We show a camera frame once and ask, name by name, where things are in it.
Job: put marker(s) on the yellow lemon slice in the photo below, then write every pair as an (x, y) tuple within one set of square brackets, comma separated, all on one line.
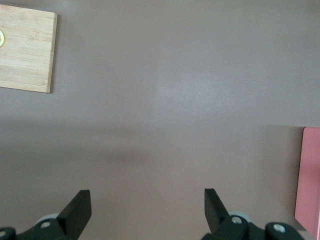
[(1, 38)]

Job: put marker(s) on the wooden cutting board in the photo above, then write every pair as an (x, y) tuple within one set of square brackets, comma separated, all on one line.
[(25, 50)]

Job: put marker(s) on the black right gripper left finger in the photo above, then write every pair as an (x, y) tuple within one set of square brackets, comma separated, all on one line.
[(72, 220)]

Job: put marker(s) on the pink plastic bin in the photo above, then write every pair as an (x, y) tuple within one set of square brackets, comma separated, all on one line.
[(308, 175)]

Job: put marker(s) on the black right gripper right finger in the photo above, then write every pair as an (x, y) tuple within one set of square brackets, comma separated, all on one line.
[(215, 215)]

